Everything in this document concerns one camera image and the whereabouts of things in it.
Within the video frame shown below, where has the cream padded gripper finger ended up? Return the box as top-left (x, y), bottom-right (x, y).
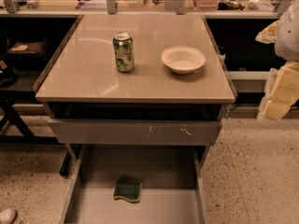
top-left (258, 62), bottom-right (299, 120)

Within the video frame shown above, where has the green yellow sponge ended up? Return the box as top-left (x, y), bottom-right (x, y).
top-left (113, 178), bottom-right (142, 203)

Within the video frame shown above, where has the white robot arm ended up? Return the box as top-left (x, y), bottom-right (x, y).
top-left (255, 0), bottom-right (299, 120)

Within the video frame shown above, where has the open grey middle drawer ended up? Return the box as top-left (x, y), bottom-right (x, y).
top-left (60, 147), bottom-right (208, 224)

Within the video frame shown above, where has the grey drawer cabinet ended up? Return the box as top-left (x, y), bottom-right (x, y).
top-left (32, 13), bottom-right (238, 173)

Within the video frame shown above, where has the grey top drawer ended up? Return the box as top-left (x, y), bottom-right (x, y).
top-left (49, 119), bottom-right (221, 146)

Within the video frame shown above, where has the white paper bowl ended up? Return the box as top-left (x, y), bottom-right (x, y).
top-left (161, 46), bottom-right (206, 75)

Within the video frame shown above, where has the green soda can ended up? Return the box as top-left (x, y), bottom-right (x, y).
top-left (113, 32), bottom-right (135, 73)

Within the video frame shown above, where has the white shoe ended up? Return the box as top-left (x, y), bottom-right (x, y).
top-left (0, 208), bottom-right (17, 224)

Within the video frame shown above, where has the black table leg frame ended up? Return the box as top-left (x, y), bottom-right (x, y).
top-left (0, 93), bottom-right (73, 176)

